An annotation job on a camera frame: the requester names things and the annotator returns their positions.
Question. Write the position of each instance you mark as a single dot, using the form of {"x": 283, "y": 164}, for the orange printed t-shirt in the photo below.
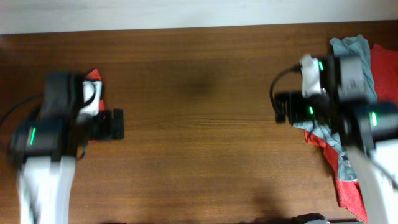
{"x": 94, "y": 76}

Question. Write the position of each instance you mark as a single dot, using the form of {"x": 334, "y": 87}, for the light blue grey t-shirt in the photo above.
{"x": 349, "y": 45}

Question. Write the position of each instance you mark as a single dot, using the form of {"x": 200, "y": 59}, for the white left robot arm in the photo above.
{"x": 45, "y": 152}

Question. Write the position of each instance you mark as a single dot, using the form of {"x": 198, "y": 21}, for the red printed t-shirt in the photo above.
{"x": 383, "y": 65}

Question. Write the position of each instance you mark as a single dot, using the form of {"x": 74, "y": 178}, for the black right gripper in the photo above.
{"x": 293, "y": 112}

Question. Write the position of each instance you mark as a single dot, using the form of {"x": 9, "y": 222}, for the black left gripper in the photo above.
{"x": 110, "y": 130}

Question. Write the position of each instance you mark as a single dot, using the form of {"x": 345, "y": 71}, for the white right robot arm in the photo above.
{"x": 368, "y": 132}

